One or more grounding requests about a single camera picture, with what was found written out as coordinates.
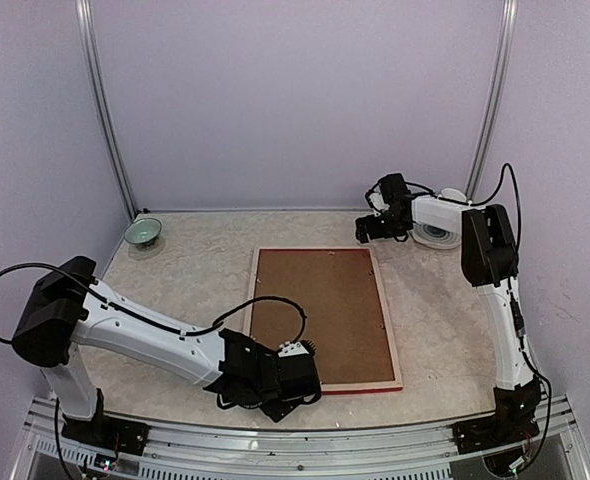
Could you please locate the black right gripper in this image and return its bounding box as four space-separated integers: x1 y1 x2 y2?
357 209 408 243

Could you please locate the red wooden picture frame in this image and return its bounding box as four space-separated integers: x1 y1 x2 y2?
243 245 406 396

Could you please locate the brown frame backing board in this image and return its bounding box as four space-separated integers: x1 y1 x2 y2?
248 249 396 386

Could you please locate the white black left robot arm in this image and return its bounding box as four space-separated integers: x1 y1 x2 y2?
0 256 322 445

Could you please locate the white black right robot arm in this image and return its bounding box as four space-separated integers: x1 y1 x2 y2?
355 173 543 444

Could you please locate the round swirl pattern plate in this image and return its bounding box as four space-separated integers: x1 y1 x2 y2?
411 223 461 250

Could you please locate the light blue ceramic mug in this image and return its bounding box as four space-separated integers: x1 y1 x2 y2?
440 188 468 204

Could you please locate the green ceramic bowl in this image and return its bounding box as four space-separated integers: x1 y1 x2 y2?
124 218 162 248

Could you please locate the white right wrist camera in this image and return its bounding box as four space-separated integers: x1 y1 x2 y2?
365 188 388 213

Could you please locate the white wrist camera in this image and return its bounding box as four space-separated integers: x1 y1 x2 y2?
365 188 388 213
277 339 316 358

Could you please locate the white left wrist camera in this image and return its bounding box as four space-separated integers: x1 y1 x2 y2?
277 339 316 358

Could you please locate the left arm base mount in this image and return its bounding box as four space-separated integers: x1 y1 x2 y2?
62 411 150 456

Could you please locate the aluminium enclosure frame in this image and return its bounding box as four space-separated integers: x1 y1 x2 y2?
22 0 589 480

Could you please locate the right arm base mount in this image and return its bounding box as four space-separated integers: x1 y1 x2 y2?
452 379 542 455

